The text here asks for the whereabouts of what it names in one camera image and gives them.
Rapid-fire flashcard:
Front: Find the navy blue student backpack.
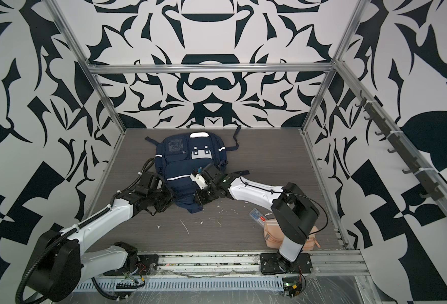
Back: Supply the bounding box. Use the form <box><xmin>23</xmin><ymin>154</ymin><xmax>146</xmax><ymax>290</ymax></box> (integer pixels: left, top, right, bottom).
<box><xmin>145</xmin><ymin>131</ymin><xmax>239</xmax><ymax>214</ymax></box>

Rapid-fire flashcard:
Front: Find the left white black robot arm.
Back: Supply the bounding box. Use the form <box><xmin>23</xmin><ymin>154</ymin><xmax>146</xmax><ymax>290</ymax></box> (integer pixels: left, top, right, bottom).
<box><xmin>15</xmin><ymin>172</ymin><xmax>173</xmax><ymax>303</ymax></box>

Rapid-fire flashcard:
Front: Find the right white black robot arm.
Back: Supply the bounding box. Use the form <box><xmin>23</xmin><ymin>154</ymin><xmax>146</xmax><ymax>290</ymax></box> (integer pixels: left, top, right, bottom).
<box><xmin>190</xmin><ymin>164</ymin><xmax>320</xmax><ymax>263</ymax></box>

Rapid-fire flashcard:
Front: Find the clear plastic eraser case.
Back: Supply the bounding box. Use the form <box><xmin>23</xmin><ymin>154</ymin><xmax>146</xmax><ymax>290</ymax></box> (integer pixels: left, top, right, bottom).
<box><xmin>249</xmin><ymin>208</ymin><xmax>266</xmax><ymax>227</ymax></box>

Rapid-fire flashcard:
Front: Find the pink fabric pencil pouch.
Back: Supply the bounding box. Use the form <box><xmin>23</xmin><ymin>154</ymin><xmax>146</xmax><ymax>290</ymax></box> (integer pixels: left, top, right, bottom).
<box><xmin>263</xmin><ymin>219</ymin><xmax>321</xmax><ymax>252</ymax></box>

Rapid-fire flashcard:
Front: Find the green circuit board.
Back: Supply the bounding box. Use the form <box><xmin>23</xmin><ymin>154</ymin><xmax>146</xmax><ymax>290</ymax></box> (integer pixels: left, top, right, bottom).
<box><xmin>283</xmin><ymin>276</ymin><xmax>307</xmax><ymax>298</ymax></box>

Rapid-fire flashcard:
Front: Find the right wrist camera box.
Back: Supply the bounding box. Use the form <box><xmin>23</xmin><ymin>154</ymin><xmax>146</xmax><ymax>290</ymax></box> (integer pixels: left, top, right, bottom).
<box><xmin>190</xmin><ymin>173</ymin><xmax>208</xmax><ymax>190</ymax></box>

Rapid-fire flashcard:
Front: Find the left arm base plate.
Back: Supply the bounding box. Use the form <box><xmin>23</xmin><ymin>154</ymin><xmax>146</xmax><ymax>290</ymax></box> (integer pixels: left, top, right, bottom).
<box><xmin>103</xmin><ymin>254</ymin><xmax>160</xmax><ymax>276</ymax></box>

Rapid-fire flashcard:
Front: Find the white slotted cable duct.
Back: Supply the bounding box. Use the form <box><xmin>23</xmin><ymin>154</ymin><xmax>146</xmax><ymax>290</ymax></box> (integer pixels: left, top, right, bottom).
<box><xmin>71</xmin><ymin>277</ymin><xmax>285</xmax><ymax>293</ymax></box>

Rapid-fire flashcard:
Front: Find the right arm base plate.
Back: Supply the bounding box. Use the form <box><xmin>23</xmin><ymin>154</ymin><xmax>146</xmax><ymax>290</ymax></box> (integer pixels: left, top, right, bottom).
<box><xmin>260</xmin><ymin>253</ymin><xmax>313</xmax><ymax>276</ymax></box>

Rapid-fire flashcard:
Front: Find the black corrugated cable hose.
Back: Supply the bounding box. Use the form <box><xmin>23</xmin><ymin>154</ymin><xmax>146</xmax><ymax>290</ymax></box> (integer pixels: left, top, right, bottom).
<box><xmin>15</xmin><ymin>157</ymin><xmax>156</xmax><ymax>304</ymax></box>

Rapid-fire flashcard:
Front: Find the aluminium front rail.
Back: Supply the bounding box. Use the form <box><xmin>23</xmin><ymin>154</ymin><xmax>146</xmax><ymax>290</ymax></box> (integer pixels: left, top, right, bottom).
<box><xmin>44</xmin><ymin>249</ymin><xmax>370</xmax><ymax>281</ymax></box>

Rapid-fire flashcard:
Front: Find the wall hook rack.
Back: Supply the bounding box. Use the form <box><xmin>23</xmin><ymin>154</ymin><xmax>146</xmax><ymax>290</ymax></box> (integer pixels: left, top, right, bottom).
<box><xmin>356</xmin><ymin>92</ymin><xmax>445</xmax><ymax>201</ymax></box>

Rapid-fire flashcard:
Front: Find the aluminium cage frame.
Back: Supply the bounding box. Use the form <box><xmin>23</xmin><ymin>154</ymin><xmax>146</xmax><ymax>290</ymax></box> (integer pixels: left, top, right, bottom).
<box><xmin>40</xmin><ymin>0</ymin><xmax>447</xmax><ymax>244</ymax></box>

